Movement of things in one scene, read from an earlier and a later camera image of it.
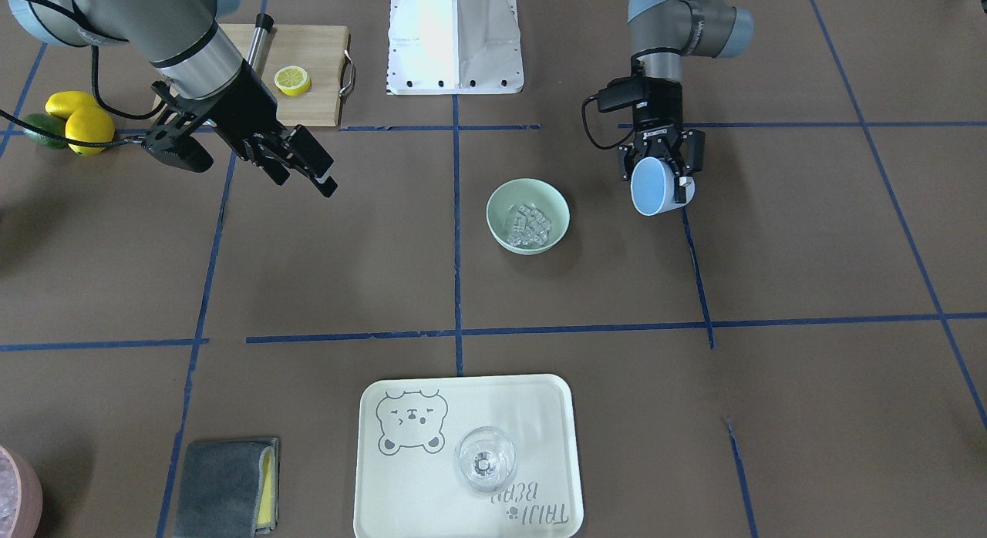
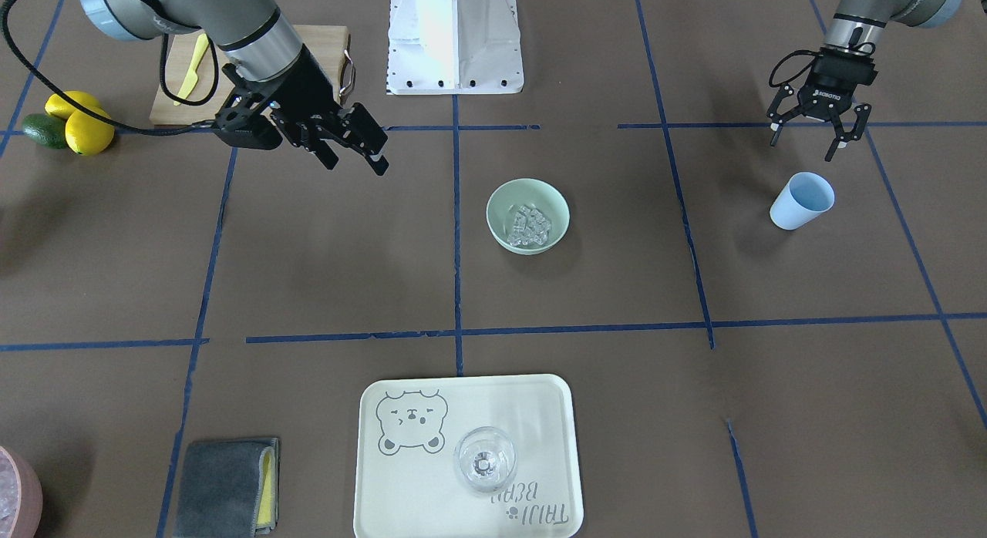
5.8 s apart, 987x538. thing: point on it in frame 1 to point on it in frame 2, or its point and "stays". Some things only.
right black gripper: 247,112 to 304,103
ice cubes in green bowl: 530,227 stays
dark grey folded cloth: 228,489 stays
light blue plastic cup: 653,187 to 805,196
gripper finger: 628,156 to 773,114
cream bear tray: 409,483 stays
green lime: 43,138 stays
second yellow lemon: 89,124 stays
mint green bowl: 527,216 stays
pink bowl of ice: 21,496 stays
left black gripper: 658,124 to 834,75
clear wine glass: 486,459 stays
